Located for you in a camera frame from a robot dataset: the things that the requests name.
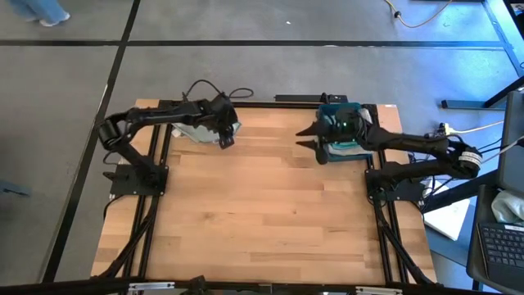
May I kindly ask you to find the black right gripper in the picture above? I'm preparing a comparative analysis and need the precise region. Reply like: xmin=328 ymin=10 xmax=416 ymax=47
xmin=295 ymin=107 xmax=373 ymax=166

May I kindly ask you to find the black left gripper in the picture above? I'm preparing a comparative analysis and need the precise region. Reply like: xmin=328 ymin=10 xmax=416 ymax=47
xmin=203 ymin=93 xmax=241 ymax=150

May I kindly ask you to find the light blue microfiber towel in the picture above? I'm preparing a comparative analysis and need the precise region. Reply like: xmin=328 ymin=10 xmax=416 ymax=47
xmin=171 ymin=120 xmax=242 ymax=144

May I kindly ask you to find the teal terry towel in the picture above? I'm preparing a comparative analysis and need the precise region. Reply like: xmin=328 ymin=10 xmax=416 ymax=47
xmin=330 ymin=140 xmax=359 ymax=152

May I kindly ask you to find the blue plastic bin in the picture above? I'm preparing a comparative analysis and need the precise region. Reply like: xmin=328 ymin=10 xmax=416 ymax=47
xmin=317 ymin=102 xmax=374 ymax=163

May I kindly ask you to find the yellow power plug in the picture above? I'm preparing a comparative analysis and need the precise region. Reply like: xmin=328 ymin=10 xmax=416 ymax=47
xmin=425 ymin=121 xmax=456 ymax=139

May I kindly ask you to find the grey flat monitor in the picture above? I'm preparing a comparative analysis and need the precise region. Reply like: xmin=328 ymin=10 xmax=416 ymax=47
xmin=496 ymin=90 xmax=524 ymax=193

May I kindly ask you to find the pale crumpled cloth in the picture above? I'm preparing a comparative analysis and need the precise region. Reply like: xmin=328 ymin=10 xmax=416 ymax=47
xmin=490 ymin=189 xmax=524 ymax=225

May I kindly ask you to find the black aluminium crossbeam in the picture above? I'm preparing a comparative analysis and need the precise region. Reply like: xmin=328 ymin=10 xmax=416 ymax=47
xmin=0 ymin=277 xmax=524 ymax=295

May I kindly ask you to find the black laptop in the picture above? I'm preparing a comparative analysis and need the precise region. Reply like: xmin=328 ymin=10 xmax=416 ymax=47
xmin=466 ymin=184 xmax=524 ymax=294

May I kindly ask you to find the person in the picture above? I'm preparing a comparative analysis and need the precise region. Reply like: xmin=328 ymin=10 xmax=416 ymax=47
xmin=7 ymin=0 xmax=71 ymax=28

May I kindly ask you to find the black aluminium table frame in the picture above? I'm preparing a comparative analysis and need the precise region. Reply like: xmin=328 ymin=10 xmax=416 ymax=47
xmin=92 ymin=98 xmax=437 ymax=288

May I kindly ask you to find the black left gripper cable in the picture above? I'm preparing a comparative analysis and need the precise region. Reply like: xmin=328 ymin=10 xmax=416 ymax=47
xmin=182 ymin=79 xmax=255 ymax=103

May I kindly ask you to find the yellow extension cable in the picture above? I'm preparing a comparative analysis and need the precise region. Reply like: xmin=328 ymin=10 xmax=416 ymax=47
xmin=383 ymin=0 xmax=454 ymax=30

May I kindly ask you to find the blue metal desk frame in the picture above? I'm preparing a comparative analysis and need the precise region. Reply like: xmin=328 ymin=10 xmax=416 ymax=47
xmin=440 ymin=0 xmax=524 ymax=111

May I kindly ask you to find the silver metal bracket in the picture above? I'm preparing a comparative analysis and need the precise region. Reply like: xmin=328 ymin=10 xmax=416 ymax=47
xmin=128 ymin=281 xmax=176 ymax=293
xmin=354 ymin=285 xmax=404 ymax=295

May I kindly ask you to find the pale yellow cable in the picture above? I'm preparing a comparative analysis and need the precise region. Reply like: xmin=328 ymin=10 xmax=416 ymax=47
xmin=452 ymin=120 xmax=505 ymax=134

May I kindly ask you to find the white cable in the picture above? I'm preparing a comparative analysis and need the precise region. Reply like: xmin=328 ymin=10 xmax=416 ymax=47
xmin=478 ymin=138 xmax=524 ymax=167

